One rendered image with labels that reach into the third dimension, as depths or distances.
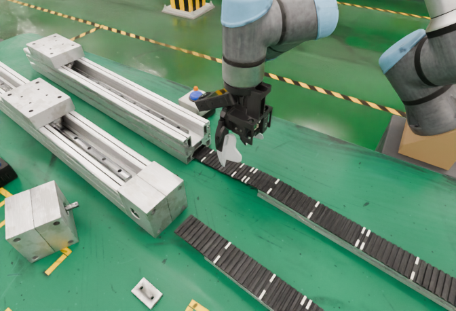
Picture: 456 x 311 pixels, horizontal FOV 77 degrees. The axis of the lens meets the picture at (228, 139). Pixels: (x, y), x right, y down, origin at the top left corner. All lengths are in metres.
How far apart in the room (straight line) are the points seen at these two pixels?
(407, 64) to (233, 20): 0.47
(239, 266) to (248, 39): 0.39
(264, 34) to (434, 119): 0.52
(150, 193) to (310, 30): 0.42
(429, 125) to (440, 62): 0.18
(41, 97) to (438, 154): 1.03
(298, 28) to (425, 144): 0.51
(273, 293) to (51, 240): 0.43
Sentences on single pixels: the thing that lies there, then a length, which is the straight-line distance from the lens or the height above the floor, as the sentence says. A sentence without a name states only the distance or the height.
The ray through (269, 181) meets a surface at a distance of 0.69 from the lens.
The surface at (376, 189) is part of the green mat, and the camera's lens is 0.79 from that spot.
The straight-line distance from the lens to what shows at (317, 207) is 0.67.
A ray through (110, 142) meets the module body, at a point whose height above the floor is 0.86.
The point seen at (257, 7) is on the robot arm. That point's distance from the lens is 0.45.
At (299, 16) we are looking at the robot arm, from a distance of 0.50.
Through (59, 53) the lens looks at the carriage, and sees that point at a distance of 1.12.
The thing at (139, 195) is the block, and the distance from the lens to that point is 0.61.
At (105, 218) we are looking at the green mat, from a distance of 0.71.
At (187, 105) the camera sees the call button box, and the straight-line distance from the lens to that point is 0.86.
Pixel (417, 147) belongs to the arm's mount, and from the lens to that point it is 0.89.
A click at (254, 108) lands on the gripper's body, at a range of 0.53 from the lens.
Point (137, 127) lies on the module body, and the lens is 0.85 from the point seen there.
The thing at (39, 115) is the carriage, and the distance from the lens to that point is 0.85.
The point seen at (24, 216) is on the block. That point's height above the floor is 0.87.
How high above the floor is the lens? 1.34
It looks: 43 degrees down
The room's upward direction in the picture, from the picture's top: straight up
